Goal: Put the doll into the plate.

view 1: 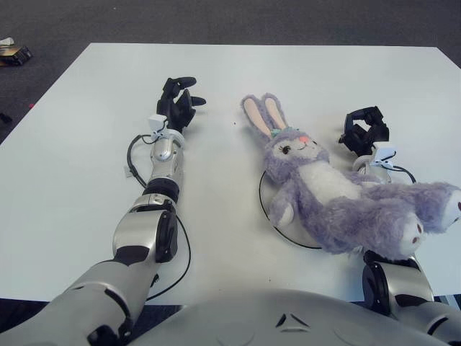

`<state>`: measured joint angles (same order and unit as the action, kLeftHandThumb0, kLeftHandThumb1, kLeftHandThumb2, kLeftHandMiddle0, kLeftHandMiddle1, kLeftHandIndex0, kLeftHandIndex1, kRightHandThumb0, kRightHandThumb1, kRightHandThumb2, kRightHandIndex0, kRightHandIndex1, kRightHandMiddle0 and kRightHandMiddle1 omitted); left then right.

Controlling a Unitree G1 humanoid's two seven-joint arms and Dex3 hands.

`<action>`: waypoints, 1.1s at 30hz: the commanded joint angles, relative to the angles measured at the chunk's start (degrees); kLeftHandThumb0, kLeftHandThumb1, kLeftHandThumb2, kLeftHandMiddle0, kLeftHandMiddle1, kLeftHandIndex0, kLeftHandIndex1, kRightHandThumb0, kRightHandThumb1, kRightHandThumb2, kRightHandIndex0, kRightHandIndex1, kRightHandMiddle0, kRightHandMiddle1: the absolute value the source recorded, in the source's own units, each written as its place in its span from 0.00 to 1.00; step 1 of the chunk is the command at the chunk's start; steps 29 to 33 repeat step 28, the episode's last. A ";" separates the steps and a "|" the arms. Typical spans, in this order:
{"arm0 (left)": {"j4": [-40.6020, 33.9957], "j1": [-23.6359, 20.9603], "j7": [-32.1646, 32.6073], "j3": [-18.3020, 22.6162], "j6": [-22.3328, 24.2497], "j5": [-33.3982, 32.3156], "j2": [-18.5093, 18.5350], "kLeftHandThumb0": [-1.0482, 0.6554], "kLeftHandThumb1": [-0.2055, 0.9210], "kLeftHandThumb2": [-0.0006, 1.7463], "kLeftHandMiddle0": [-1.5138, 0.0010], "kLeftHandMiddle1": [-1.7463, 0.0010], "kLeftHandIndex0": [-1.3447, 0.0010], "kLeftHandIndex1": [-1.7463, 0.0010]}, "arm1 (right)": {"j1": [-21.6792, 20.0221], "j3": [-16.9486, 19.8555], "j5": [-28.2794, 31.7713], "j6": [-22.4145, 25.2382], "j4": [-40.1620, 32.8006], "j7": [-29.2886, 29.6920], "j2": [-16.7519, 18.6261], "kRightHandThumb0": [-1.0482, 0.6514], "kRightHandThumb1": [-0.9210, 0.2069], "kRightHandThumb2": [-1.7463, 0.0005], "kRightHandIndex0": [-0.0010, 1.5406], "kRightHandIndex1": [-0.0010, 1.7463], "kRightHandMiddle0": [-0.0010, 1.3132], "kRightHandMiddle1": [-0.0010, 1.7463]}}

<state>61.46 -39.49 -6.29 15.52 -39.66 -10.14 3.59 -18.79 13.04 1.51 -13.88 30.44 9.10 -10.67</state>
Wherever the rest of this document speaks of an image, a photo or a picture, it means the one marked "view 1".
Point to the white plate with black rim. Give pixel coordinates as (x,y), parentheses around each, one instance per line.
(266,202)

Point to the grey robot torso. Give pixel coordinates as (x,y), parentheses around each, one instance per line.
(252,317)

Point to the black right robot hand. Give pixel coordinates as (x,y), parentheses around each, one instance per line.
(362,140)

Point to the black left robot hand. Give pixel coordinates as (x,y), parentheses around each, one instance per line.
(176,108)

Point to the grey metal table leg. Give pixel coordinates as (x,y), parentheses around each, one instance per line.
(450,299)

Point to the purple bunny plush doll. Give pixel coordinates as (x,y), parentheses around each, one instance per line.
(324,180)

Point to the black and yellow box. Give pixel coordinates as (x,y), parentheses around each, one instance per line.
(18,56)

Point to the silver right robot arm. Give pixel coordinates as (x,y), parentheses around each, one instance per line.
(399,281)

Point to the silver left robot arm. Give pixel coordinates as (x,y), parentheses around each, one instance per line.
(144,234)

